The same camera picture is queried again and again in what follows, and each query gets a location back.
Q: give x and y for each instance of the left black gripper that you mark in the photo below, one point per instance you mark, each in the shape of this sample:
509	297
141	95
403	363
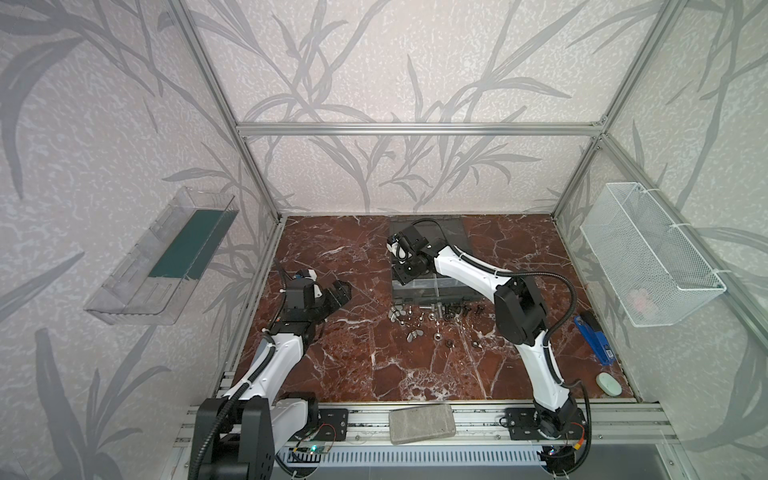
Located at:
330	293

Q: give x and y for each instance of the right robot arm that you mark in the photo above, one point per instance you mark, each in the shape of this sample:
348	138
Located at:
520	314

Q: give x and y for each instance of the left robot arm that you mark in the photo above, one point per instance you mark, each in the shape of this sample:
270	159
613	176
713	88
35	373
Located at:
237	435

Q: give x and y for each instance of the clear compartment organizer box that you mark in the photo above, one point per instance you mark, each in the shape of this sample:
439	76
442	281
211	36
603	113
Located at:
431	287

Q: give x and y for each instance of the grey stone block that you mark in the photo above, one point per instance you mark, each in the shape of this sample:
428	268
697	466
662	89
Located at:
421	423

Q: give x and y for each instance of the green mat on shelf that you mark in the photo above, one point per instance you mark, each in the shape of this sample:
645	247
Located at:
191	250

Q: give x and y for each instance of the white ventilation grille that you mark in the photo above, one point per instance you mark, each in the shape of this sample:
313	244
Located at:
382	456

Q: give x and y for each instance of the blue stapler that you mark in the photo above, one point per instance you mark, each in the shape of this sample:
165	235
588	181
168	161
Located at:
588	325

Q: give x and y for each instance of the pink object in basket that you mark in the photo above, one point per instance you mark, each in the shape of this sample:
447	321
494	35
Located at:
642	302

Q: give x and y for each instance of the pale green soap bar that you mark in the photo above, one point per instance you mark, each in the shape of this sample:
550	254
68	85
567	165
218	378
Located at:
608	384

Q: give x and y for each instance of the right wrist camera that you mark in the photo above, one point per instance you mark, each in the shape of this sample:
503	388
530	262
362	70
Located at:
395	248

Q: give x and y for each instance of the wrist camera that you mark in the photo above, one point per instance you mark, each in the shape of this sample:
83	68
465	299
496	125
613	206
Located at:
395	248
308	274

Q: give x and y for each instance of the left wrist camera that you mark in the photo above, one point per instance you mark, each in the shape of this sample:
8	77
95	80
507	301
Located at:
308	274

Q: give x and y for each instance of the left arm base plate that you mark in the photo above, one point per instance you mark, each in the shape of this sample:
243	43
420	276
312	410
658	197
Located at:
331	425

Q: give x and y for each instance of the clear acrylic wall shelf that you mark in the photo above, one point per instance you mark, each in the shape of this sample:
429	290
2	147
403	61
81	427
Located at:
128	296

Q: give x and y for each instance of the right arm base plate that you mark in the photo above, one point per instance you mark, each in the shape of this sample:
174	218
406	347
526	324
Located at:
522	424

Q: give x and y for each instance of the white wire mesh basket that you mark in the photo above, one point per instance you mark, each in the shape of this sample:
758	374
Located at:
638	245

